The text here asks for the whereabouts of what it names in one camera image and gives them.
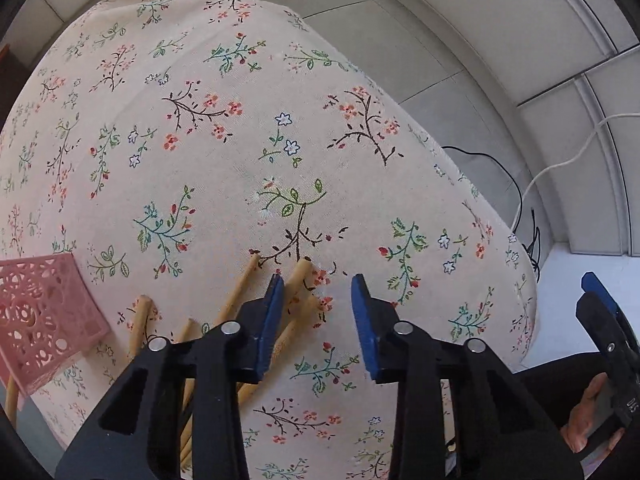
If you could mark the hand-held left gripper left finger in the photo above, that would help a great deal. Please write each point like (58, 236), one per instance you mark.
(267, 320)

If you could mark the person's right hand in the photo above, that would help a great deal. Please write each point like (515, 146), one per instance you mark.
(587, 417)

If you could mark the wooden chopstick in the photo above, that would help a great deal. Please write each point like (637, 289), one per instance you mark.
(10, 397)
(240, 287)
(292, 331)
(140, 325)
(298, 275)
(185, 331)

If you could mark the pink lattice basket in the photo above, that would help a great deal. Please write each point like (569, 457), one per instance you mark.
(45, 310)

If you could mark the person's dark clothing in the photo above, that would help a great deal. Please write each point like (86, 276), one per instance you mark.
(550, 385)

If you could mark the floral tablecloth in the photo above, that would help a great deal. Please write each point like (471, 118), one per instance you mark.
(250, 110)

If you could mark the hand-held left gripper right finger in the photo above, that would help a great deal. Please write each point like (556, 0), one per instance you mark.
(364, 325)

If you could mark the dark brown furniture piece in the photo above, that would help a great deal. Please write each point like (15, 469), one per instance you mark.
(10, 75)

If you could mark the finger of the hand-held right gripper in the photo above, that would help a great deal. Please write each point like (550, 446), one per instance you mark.
(596, 287)
(602, 325)

